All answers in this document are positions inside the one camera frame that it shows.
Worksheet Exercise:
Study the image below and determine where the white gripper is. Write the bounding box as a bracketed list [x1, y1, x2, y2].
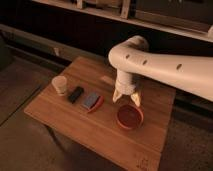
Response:
[112, 70, 141, 107]

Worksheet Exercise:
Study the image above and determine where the white paper cup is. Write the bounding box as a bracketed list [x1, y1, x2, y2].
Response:
[51, 76, 67, 96]

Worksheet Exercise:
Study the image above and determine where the red round bowl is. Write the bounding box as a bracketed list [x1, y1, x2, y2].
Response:
[116, 105, 144, 130]

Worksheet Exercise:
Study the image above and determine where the wooden table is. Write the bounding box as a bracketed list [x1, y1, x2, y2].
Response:
[25, 57, 176, 171]

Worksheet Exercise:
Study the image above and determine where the white wall outlet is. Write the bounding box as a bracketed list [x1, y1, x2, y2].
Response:
[53, 47, 60, 56]

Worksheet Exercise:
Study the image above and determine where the blue sponge on red tray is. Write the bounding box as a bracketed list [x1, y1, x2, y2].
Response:
[82, 92, 104, 113]

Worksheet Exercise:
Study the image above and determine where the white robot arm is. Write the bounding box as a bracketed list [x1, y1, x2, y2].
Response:
[108, 36, 213, 106]

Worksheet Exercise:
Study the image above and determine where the black rectangular block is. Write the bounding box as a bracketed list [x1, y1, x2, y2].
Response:
[68, 86, 84, 103]

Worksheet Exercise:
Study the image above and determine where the wooden wall shelf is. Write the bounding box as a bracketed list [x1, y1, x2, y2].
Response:
[33, 0, 213, 43]

